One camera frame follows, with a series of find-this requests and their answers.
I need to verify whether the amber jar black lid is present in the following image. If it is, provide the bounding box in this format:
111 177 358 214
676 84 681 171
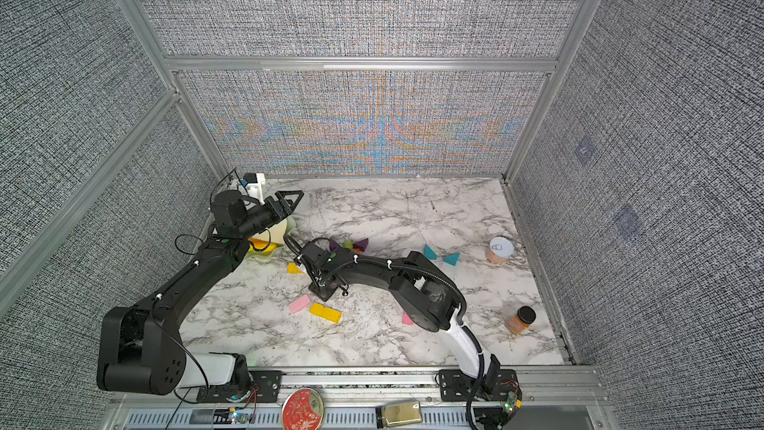
505 306 536 336

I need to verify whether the yellow block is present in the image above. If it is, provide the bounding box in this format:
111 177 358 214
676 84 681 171
288 263 304 274
310 303 342 324

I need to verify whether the red round tin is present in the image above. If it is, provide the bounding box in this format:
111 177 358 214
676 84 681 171
281 388 325 430

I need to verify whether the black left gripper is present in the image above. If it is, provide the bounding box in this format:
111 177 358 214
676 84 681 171
237 190 304 241

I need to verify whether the green wavy plate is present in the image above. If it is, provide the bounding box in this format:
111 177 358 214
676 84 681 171
248 217 296 257

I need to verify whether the white lidded cup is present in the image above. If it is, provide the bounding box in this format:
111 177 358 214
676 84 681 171
485 236 515 265

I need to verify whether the yellow block near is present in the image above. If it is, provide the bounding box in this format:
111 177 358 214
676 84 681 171
310 303 342 324

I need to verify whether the pink block left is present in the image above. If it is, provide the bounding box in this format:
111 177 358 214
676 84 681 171
288 295 312 315

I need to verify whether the yellow block left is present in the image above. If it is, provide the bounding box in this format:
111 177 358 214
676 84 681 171
288 263 304 274

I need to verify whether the toy orange slice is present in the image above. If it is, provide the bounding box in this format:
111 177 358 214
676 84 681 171
249 239 278 254

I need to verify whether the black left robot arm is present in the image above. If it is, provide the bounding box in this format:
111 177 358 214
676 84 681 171
97 190 304 395

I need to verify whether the gold metal box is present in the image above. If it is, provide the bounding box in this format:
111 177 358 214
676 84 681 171
375 400 423 429

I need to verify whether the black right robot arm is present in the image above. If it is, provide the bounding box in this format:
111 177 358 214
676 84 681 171
294 242 501 400

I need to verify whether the teal triangle block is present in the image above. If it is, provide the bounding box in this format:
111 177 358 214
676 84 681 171
424 245 438 261
443 253 461 267

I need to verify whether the toy bread slice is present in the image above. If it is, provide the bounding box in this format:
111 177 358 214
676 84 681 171
260 219 288 246

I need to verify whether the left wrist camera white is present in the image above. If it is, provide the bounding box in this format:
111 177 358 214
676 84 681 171
241 172 266 202

